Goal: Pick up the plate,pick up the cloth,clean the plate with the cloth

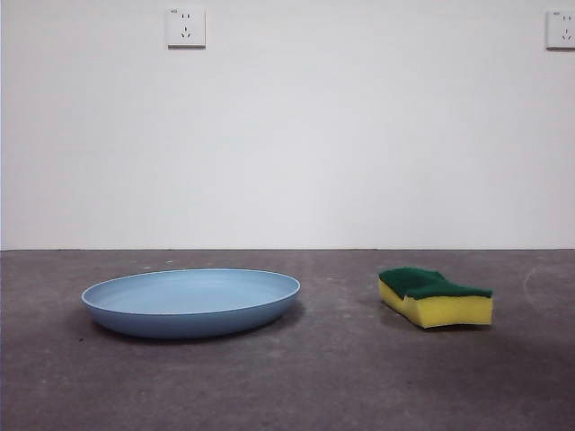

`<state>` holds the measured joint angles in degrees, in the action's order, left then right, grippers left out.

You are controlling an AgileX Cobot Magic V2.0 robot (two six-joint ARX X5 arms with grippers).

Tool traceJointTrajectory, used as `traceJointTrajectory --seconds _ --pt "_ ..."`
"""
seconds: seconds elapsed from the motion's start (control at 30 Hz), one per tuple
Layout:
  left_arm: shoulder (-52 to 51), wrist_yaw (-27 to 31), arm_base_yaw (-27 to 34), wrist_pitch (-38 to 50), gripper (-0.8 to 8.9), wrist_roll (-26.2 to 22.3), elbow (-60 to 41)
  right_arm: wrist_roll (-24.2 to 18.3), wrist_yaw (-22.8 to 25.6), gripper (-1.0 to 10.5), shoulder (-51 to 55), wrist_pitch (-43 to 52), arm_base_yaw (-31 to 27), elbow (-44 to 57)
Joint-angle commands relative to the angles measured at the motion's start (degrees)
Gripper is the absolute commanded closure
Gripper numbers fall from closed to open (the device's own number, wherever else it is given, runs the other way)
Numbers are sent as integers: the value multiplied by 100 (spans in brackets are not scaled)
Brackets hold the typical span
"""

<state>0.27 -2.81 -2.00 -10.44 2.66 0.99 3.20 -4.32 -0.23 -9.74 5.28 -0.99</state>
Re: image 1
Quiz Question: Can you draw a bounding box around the white wall socket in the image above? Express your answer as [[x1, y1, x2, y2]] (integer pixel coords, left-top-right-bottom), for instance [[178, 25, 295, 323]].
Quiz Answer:
[[167, 6, 208, 49], [545, 9, 575, 50]]

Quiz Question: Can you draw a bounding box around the yellow sponge with green pad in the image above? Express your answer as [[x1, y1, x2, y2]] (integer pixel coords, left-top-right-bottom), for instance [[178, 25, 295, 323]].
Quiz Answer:
[[377, 267, 494, 330]]

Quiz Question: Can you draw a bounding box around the blue round plate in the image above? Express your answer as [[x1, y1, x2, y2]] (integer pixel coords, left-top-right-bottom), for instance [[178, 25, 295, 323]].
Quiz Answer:
[[80, 268, 302, 340]]

